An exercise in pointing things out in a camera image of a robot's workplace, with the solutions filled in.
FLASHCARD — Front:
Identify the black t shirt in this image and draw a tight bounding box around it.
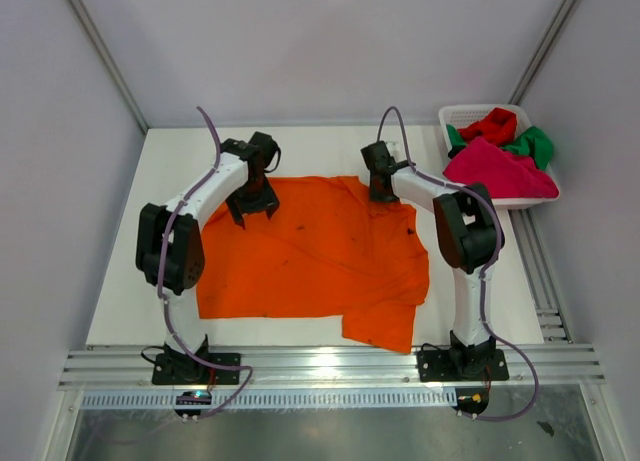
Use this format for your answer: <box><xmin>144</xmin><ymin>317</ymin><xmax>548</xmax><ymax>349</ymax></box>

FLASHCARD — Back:
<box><xmin>448</xmin><ymin>148</ymin><xmax>462</xmax><ymax>159</ymax></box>

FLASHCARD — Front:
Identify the left controller board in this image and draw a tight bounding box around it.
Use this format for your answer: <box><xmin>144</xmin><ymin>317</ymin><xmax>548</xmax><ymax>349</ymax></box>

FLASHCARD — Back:
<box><xmin>173</xmin><ymin>389</ymin><xmax>212</xmax><ymax>418</ymax></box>

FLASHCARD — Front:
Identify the left frame post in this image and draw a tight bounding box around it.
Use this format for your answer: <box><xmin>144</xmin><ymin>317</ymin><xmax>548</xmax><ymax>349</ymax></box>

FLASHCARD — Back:
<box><xmin>65</xmin><ymin>0</ymin><xmax>150</xmax><ymax>135</ymax></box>

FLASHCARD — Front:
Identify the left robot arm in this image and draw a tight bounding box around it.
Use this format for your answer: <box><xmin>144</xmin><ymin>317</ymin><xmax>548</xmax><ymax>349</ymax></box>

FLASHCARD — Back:
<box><xmin>135</xmin><ymin>132</ymin><xmax>281</xmax><ymax>385</ymax></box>

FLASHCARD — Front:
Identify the orange t shirt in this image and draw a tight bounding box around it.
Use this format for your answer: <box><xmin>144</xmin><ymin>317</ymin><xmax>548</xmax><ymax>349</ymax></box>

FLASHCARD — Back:
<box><xmin>196</xmin><ymin>176</ymin><xmax>430</xmax><ymax>353</ymax></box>

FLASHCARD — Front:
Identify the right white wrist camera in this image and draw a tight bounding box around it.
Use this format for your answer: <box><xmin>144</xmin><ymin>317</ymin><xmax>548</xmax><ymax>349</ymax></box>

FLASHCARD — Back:
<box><xmin>386</xmin><ymin>141</ymin><xmax>401</xmax><ymax>156</ymax></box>

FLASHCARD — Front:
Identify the magenta t shirt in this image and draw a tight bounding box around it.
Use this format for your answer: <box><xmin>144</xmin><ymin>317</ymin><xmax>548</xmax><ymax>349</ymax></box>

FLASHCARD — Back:
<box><xmin>443</xmin><ymin>137</ymin><xmax>560</xmax><ymax>199</ymax></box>

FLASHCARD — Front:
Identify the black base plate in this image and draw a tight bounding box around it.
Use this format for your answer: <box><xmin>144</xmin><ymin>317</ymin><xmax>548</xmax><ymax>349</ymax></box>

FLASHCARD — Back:
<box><xmin>151</xmin><ymin>351</ymin><xmax>240</xmax><ymax>386</ymax></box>
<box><xmin>416</xmin><ymin>344</ymin><xmax>510</xmax><ymax>382</ymax></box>

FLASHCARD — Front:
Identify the controller board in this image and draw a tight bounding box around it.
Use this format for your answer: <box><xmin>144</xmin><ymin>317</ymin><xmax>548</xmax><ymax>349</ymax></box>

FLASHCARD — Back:
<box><xmin>454</xmin><ymin>387</ymin><xmax>490</xmax><ymax>417</ymax></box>
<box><xmin>173</xmin><ymin>389</ymin><xmax>212</xmax><ymax>418</ymax></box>

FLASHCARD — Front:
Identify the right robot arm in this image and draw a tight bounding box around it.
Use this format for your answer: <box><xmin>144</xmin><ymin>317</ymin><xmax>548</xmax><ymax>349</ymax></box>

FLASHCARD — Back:
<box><xmin>361</xmin><ymin>141</ymin><xmax>509</xmax><ymax>382</ymax></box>

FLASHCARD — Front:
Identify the white plastic basket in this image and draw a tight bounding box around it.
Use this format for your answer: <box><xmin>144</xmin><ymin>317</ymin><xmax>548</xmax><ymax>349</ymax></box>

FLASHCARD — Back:
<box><xmin>438</xmin><ymin>104</ymin><xmax>560</xmax><ymax>209</ymax></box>

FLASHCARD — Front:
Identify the white slotted cable duct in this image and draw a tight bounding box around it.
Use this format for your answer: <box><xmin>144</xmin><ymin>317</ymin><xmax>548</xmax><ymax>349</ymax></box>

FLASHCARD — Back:
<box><xmin>79</xmin><ymin>387</ymin><xmax>455</xmax><ymax>411</ymax></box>

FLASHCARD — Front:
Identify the right frame post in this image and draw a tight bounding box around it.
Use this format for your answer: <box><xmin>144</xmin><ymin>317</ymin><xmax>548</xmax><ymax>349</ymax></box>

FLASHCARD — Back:
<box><xmin>508</xmin><ymin>0</ymin><xmax>582</xmax><ymax>105</ymax></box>

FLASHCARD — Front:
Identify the frame post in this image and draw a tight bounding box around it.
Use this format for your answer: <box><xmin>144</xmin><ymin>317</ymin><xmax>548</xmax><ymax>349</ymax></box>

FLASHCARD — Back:
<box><xmin>508</xmin><ymin>0</ymin><xmax>582</xmax><ymax>105</ymax></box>
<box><xmin>65</xmin><ymin>0</ymin><xmax>150</xmax><ymax>135</ymax></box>

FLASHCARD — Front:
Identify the green t shirt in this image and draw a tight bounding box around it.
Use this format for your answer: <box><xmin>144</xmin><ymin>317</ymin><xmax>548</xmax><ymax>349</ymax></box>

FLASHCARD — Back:
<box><xmin>446</xmin><ymin>125</ymin><xmax>554</xmax><ymax>171</ymax></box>

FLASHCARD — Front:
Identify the aluminium front rail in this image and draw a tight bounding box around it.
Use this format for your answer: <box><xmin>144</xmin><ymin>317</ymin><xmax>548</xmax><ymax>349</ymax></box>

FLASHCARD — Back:
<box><xmin>58</xmin><ymin>344</ymin><xmax>606</xmax><ymax>390</ymax></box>

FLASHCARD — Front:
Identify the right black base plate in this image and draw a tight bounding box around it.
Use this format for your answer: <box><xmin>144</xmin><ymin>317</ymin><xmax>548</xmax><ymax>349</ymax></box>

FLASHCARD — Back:
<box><xmin>416</xmin><ymin>344</ymin><xmax>510</xmax><ymax>382</ymax></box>

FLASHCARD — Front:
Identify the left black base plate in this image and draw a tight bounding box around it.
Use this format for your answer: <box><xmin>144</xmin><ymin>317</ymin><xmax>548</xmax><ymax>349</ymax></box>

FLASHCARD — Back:
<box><xmin>151</xmin><ymin>351</ymin><xmax>240</xmax><ymax>386</ymax></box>

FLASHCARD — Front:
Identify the red t shirt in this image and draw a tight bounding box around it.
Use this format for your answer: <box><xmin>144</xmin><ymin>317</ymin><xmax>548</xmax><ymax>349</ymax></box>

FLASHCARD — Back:
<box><xmin>458</xmin><ymin>107</ymin><xmax>517</xmax><ymax>147</ymax></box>

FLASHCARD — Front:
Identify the right controller board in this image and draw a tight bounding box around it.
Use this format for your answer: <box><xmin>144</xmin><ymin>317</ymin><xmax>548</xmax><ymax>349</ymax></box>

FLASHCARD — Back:
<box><xmin>454</xmin><ymin>387</ymin><xmax>490</xmax><ymax>417</ymax></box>

